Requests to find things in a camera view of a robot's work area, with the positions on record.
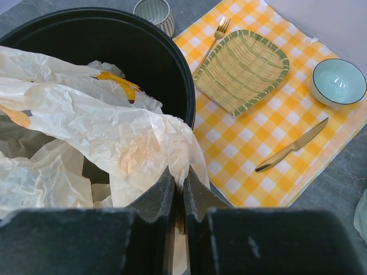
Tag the striped ceramic cup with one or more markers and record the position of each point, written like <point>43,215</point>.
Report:
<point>157,12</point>

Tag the gold fork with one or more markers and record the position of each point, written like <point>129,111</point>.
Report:
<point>218,35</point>

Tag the yellow white checkered cloth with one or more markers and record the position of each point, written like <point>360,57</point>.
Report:
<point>234,147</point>

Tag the woven bamboo tray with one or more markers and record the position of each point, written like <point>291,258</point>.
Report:
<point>241,70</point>

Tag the orange banana print plastic bag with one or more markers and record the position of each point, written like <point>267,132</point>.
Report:
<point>101,143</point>

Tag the black plastic trash bin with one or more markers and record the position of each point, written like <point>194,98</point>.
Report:
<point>142,54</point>

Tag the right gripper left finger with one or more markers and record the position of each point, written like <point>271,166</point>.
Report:
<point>151,241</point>

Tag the light blue ceramic bowl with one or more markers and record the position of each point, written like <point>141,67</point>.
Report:
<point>336,82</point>

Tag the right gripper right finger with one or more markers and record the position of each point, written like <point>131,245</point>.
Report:
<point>197,200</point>

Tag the gold knife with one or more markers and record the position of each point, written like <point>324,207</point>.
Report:
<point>293,147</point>

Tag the green plastic bag of trash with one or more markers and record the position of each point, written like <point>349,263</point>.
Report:
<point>360,217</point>

